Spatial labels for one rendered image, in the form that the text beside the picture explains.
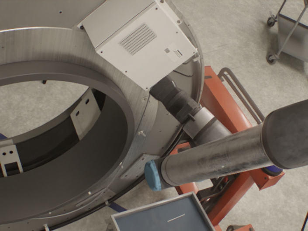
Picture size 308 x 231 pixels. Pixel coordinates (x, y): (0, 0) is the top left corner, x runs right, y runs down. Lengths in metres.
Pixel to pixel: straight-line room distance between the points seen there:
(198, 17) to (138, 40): 3.62
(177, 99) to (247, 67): 3.06
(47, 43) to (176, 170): 0.46
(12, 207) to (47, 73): 0.80
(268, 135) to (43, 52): 0.60
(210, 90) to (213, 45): 2.15
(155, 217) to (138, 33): 1.13
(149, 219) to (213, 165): 1.02
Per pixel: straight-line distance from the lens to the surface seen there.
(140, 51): 0.97
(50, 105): 3.05
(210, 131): 1.09
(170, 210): 1.91
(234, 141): 0.81
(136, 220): 1.84
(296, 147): 0.69
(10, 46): 0.99
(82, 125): 1.73
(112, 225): 1.77
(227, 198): 2.13
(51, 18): 0.97
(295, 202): 3.25
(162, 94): 1.13
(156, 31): 0.94
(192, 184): 2.55
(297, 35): 4.78
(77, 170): 1.65
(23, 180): 1.73
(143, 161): 1.66
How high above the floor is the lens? 2.25
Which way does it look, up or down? 46 degrees down
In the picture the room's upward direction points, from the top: 23 degrees clockwise
